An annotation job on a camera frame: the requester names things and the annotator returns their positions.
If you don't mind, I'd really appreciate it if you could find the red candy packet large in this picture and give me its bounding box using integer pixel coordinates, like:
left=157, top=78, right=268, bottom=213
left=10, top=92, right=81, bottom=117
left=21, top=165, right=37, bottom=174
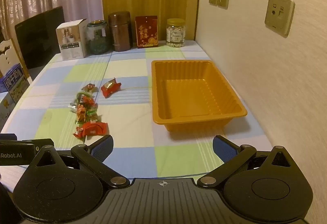
left=73, top=122, right=108, bottom=139

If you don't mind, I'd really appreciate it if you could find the green candy packet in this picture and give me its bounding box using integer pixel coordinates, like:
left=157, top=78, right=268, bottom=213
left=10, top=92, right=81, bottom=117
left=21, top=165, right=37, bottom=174
left=86, top=109, right=99, bottom=122

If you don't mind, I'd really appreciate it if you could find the green black snack tube packet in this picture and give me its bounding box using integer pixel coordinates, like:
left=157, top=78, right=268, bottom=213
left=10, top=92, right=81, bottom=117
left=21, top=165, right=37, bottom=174
left=75, top=91, right=94, bottom=124

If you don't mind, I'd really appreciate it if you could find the white blue carton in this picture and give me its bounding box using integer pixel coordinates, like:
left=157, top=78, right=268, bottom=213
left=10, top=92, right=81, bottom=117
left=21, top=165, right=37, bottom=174
left=0, top=92, right=16, bottom=130

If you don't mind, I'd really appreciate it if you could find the brown small snack packet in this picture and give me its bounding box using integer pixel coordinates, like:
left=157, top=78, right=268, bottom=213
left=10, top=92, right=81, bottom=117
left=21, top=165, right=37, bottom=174
left=82, top=83, right=97, bottom=93

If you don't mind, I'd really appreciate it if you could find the blue milk carton box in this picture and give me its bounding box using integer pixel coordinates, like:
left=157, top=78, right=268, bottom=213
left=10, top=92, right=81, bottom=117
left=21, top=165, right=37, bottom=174
left=0, top=63, right=29, bottom=103

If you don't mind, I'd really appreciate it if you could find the red square snack packet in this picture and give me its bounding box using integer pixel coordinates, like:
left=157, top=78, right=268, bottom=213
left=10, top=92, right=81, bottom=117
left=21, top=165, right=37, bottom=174
left=101, top=78, right=121, bottom=98

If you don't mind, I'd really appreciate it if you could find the orange plastic tray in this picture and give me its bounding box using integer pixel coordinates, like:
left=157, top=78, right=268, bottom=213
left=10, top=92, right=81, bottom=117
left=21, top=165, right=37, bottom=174
left=151, top=60, right=247, bottom=133

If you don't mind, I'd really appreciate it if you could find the white wooden chair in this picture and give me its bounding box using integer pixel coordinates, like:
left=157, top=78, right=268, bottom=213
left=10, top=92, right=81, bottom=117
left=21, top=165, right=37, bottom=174
left=0, top=39, right=32, bottom=84

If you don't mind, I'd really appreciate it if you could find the dark green glass jar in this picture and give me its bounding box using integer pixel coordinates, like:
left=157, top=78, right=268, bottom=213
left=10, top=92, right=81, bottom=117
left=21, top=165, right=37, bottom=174
left=86, top=20, right=109, bottom=55

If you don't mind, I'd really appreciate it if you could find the white product box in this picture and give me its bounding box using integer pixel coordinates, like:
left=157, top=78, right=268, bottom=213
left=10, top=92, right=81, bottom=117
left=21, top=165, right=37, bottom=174
left=56, top=19, right=88, bottom=61

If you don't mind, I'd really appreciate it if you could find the brown metal canister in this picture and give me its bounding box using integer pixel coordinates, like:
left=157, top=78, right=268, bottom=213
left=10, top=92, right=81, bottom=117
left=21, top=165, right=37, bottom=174
left=108, top=11, right=133, bottom=52

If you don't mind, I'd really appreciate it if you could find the red festive box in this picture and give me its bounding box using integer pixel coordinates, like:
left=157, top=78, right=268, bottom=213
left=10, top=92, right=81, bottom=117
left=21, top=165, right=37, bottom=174
left=135, top=16, right=159, bottom=48

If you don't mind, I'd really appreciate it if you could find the clear jar yellow lid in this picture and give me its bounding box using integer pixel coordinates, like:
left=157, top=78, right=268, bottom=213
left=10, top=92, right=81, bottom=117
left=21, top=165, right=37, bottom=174
left=166, top=18, right=185, bottom=47

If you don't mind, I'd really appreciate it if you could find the wall network outlet plate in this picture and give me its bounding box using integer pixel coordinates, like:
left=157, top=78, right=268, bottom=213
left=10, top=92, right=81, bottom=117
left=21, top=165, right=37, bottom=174
left=264, top=0, right=295, bottom=38

